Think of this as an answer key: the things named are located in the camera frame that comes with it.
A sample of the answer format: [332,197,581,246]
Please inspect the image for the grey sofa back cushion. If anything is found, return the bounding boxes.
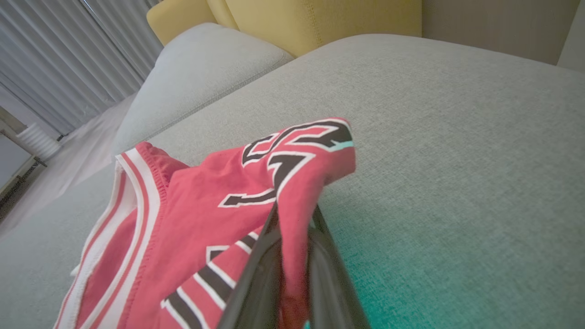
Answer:
[113,23,294,154]

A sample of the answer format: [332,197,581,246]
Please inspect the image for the grey pleated curtain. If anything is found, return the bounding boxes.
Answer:
[0,0,164,135]

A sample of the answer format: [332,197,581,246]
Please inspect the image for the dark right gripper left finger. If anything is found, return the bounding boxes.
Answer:
[217,201,282,329]

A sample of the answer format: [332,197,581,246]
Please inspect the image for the grey sofa seat cushion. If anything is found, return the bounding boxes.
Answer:
[0,33,585,329]

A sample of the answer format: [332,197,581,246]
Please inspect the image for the red white-sleeved jersey shirt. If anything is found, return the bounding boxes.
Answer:
[54,117,356,329]

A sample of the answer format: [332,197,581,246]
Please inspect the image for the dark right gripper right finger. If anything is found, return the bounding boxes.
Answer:
[307,206,371,329]

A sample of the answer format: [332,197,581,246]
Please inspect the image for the white low cabinet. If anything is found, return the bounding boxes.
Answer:
[0,107,48,211]

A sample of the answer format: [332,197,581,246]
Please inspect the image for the large yellow cushion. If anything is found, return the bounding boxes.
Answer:
[208,0,422,58]

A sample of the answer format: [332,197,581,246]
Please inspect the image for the small yellow cushion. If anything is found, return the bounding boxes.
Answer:
[146,0,218,46]

